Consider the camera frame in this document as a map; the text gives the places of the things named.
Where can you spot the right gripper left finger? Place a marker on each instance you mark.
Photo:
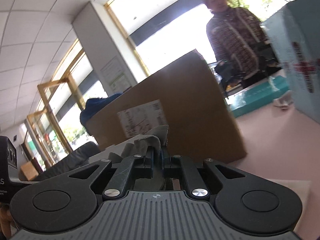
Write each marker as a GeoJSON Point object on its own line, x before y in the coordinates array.
{"type": "Point", "coordinates": [124, 174]}

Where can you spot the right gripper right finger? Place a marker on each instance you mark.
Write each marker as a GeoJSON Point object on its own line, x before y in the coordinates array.
{"type": "Point", "coordinates": [182, 168]}

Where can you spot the grey cloth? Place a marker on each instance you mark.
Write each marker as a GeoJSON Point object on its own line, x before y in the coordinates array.
{"type": "Point", "coordinates": [154, 138]}

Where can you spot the white cloth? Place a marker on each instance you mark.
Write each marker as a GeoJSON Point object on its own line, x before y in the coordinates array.
{"type": "Point", "coordinates": [302, 188]}

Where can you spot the white corrugated plastic bin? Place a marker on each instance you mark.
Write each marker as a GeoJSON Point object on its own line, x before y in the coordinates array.
{"type": "Point", "coordinates": [113, 152]}

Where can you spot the black leather sofa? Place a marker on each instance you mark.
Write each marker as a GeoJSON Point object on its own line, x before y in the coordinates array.
{"type": "Point", "coordinates": [72, 161]}

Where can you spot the large brown cardboard box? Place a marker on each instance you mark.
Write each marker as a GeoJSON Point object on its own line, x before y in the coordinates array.
{"type": "Point", "coordinates": [186, 97]}

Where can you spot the blue cloth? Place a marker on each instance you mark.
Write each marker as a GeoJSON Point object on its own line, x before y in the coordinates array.
{"type": "Point", "coordinates": [93, 106]}

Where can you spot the teal flat box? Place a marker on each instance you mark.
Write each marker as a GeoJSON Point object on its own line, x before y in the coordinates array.
{"type": "Point", "coordinates": [256, 97]}

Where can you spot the person's handheld black gripper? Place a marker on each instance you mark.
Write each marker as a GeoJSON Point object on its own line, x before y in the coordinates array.
{"type": "Point", "coordinates": [229, 75]}

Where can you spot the crumpled white paper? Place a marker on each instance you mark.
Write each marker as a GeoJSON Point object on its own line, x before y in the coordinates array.
{"type": "Point", "coordinates": [285, 101]}

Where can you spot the person in plaid jacket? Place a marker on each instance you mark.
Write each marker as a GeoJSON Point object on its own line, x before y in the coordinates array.
{"type": "Point", "coordinates": [235, 34]}

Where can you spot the light blue printed box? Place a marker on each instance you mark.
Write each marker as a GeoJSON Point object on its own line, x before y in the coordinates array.
{"type": "Point", "coordinates": [294, 34]}

